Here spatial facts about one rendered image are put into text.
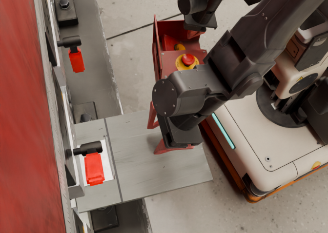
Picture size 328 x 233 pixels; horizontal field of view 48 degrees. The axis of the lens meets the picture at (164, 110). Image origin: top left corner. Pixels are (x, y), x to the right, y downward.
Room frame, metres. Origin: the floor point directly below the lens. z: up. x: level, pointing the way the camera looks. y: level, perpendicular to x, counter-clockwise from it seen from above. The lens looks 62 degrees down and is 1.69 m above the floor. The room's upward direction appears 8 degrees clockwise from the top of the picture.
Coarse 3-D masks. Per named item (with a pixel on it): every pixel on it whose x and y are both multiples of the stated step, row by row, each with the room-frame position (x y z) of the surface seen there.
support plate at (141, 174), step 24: (96, 120) 0.32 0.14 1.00; (120, 120) 0.33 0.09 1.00; (144, 120) 0.33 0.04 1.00; (120, 144) 0.27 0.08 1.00; (144, 144) 0.28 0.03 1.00; (120, 168) 0.22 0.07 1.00; (144, 168) 0.23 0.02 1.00; (168, 168) 0.24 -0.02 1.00; (192, 168) 0.24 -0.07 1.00; (96, 192) 0.17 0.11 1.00; (144, 192) 0.18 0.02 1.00
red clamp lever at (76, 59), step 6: (72, 36) 0.38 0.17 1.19; (78, 36) 0.38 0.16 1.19; (60, 42) 0.37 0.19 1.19; (66, 42) 0.37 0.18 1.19; (72, 42) 0.37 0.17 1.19; (78, 42) 0.37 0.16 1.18; (72, 48) 0.37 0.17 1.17; (78, 48) 0.38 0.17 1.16; (72, 54) 0.37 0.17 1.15; (78, 54) 0.37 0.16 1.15; (72, 60) 0.37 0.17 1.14; (78, 60) 0.37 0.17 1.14; (72, 66) 0.37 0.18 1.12; (78, 66) 0.37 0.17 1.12; (78, 72) 0.37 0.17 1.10
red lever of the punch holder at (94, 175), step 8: (88, 144) 0.19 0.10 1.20; (96, 144) 0.19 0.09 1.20; (80, 152) 0.18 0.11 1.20; (88, 152) 0.17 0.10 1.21; (96, 152) 0.17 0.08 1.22; (88, 160) 0.15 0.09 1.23; (96, 160) 0.15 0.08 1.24; (88, 168) 0.14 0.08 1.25; (96, 168) 0.14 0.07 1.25; (88, 176) 0.13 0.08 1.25; (96, 176) 0.13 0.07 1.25; (96, 184) 0.12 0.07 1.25
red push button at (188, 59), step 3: (186, 54) 0.66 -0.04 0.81; (189, 54) 0.66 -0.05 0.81; (183, 57) 0.65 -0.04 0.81; (186, 57) 0.65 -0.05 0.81; (189, 57) 0.65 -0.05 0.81; (192, 57) 0.65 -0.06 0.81; (183, 60) 0.64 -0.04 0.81; (186, 60) 0.64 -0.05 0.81; (189, 60) 0.64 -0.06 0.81; (192, 60) 0.64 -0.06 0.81; (186, 63) 0.63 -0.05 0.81; (189, 63) 0.63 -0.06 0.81; (192, 63) 0.63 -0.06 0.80; (186, 66) 0.64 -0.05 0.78
